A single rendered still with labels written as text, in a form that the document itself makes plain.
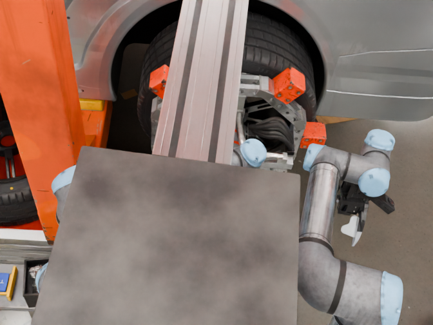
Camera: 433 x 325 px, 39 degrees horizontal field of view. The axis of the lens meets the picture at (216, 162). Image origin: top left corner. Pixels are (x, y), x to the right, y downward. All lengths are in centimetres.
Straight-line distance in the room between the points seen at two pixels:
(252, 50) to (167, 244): 145
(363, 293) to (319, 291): 9
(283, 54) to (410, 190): 145
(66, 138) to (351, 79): 109
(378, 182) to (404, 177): 179
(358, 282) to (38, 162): 102
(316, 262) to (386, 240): 184
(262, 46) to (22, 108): 82
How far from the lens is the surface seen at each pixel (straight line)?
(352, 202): 176
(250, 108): 222
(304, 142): 222
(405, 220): 321
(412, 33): 218
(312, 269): 129
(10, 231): 255
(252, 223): 64
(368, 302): 129
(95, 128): 241
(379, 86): 235
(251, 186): 66
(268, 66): 203
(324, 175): 150
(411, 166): 341
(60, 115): 167
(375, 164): 159
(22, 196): 251
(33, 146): 180
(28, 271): 230
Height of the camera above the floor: 258
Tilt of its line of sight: 55 degrees down
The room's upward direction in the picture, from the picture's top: 9 degrees clockwise
